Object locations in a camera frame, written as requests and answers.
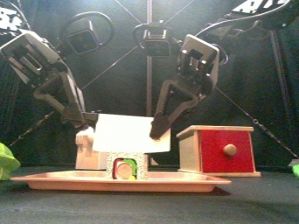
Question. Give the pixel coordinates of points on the white paper napkin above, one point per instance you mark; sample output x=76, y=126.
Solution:
x=128, y=134

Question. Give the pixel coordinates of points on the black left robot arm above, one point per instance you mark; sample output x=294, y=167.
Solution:
x=7, y=20

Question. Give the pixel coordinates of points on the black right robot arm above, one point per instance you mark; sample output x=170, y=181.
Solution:
x=261, y=13

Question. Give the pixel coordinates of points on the toy sushi roll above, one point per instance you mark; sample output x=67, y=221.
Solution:
x=126, y=169

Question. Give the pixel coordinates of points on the cream wooden block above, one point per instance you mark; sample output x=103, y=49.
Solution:
x=87, y=154

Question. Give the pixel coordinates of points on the diagonal metal brace rod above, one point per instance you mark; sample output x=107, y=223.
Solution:
x=257, y=122

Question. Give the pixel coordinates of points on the wooden box with red drawer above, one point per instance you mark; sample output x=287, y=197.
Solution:
x=223, y=151

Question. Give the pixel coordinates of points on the pink plastic tray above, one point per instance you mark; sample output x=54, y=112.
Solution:
x=116, y=182

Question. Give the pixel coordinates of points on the green toy vegetable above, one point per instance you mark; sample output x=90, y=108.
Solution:
x=297, y=171
x=7, y=162

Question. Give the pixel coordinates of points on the vertical metal frame pole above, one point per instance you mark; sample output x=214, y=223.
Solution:
x=148, y=84

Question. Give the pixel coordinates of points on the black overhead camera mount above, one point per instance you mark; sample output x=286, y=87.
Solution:
x=155, y=39

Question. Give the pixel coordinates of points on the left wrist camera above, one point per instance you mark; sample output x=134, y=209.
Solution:
x=82, y=39

